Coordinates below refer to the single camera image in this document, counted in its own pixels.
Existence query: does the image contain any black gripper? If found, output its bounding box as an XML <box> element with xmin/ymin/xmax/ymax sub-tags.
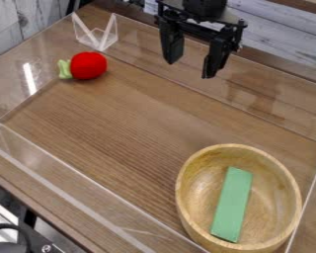
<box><xmin>157</xmin><ymin>0</ymin><xmax>248</xmax><ymax>79</ymax></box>

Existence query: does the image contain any red plush strawberry toy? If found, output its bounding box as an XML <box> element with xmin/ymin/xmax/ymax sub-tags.
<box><xmin>57</xmin><ymin>51</ymin><xmax>108</xmax><ymax>80</ymax></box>

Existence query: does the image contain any wooden bowl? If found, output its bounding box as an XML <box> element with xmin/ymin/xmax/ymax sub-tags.
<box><xmin>175</xmin><ymin>143</ymin><xmax>302</xmax><ymax>253</ymax></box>

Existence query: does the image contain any green rectangular block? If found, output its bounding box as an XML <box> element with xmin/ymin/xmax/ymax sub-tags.
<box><xmin>209</xmin><ymin>167</ymin><xmax>253</xmax><ymax>243</ymax></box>

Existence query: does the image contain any clear acrylic front wall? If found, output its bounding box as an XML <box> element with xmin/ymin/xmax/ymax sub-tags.
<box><xmin>0</xmin><ymin>123</ymin><xmax>207</xmax><ymax>253</ymax></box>

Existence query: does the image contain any black table leg bracket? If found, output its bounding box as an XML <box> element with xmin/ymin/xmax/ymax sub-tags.
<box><xmin>18</xmin><ymin>207</ymin><xmax>65</xmax><ymax>253</ymax></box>

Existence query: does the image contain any black cable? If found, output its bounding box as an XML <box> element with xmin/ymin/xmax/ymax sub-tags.
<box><xmin>0</xmin><ymin>222</ymin><xmax>34</xmax><ymax>253</ymax></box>

